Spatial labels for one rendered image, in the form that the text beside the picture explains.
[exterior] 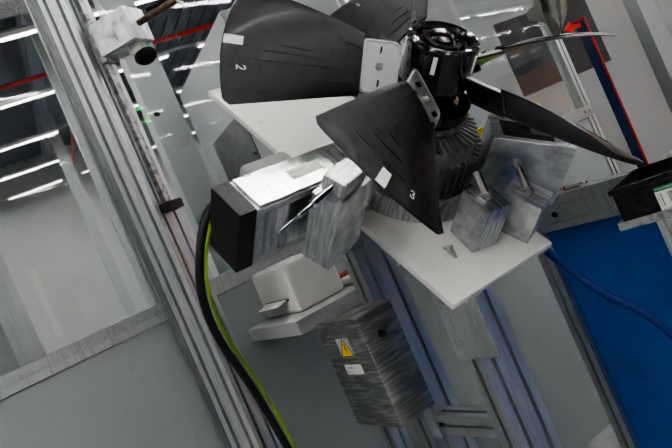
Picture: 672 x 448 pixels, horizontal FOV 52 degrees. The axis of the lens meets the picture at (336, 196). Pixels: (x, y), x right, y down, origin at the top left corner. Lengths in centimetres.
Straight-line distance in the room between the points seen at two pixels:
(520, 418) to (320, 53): 71
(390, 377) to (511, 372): 22
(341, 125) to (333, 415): 102
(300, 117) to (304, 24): 28
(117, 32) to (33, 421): 79
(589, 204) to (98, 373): 111
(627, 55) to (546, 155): 456
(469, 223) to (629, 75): 466
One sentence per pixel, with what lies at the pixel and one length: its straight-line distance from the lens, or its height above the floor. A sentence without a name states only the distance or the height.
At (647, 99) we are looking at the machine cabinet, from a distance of 581.
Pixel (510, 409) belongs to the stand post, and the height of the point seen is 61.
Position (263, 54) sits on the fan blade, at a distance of 114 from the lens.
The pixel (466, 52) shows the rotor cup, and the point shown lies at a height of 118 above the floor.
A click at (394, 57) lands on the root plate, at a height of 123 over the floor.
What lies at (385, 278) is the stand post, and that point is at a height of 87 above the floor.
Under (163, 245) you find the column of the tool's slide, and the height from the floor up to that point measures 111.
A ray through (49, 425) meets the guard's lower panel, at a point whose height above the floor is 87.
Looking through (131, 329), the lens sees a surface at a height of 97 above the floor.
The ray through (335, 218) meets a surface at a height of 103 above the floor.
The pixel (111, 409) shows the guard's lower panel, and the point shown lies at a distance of 157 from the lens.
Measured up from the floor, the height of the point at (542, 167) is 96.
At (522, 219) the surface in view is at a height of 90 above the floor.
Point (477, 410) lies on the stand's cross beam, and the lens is 139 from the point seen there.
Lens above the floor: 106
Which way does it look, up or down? level
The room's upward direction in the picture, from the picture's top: 24 degrees counter-clockwise
